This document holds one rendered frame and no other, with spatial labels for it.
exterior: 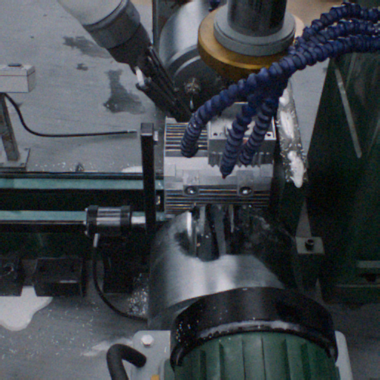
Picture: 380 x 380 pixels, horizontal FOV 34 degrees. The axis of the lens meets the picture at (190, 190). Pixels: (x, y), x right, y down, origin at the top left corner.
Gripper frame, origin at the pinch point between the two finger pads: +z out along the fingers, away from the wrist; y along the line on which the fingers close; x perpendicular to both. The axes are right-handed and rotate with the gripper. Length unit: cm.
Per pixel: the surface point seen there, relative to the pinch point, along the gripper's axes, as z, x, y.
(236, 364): -18, -17, -63
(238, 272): -0.3, -10.0, -40.4
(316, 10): 119, -13, 188
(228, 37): -17.2, -18.4, -10.4
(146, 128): -14.5, -2.4, -19.6
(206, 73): 4.9, -3.8, 14.6
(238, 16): -19.2, -21.0, -9.4
